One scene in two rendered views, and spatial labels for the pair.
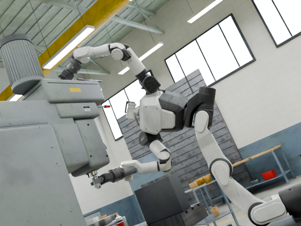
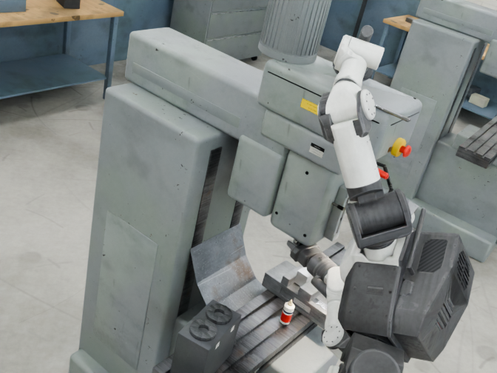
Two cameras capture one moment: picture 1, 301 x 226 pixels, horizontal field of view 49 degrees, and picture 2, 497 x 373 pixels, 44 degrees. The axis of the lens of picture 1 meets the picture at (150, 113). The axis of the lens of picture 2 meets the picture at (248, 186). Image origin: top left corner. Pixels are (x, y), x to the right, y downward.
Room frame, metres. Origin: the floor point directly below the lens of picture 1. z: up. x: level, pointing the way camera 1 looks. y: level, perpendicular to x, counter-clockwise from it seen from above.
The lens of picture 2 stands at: (1.79, -1.45, 2.50)
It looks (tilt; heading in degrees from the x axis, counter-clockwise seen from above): 29 degrees down; 89
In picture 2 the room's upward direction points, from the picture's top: 14 degrees clockwise
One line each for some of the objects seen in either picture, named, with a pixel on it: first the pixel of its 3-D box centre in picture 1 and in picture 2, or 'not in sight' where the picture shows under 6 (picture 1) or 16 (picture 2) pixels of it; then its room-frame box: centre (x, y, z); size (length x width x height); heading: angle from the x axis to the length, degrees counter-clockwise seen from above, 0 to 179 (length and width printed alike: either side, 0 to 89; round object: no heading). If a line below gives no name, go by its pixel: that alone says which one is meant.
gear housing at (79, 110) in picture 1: (67, 117); (320, 134); (2.03, 0.50, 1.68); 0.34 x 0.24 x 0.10; 147
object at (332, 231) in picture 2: not in sight; (338, 212); (2.16, 0.41, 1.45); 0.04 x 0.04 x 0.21; 57
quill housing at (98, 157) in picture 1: (83, 147); (313, 192); (2.06, 0.48, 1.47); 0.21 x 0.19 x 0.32; 57
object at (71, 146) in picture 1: (59, 151); (271, 168); (1.90, 0.58, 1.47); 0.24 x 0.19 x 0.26; 57
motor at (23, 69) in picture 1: (22, 64); (298, 7); (1.86, 0.61, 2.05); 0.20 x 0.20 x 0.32
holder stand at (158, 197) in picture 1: (161, 197); (206, 342); (1.81, 0.12, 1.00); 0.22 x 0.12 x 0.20; 67
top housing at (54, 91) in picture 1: (64, 99); (337, 101); (2.05, 0.48, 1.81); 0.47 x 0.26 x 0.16; 147
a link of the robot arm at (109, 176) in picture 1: (109, 177); (313, 260); (2.12, 0.40, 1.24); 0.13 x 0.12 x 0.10; 38
